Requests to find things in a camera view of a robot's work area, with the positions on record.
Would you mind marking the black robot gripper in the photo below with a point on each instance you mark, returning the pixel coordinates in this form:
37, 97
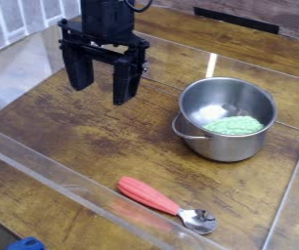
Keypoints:
122, 49

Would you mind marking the pink handled metal spoon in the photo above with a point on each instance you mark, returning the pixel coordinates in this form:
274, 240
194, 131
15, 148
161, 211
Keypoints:
197, 220

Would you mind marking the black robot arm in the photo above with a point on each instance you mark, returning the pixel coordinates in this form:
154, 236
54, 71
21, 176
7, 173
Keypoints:
108, 16

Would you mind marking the stainless steel pot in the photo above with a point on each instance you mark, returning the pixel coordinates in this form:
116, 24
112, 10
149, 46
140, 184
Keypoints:
225, 114

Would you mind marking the black strip on table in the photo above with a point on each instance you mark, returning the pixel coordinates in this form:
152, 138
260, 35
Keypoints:
258, 25

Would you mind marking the green food lump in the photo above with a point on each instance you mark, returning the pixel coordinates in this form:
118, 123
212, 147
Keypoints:
234, 125

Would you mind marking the blue object at corner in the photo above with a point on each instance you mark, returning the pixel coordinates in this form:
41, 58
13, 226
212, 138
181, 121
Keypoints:
27, 243

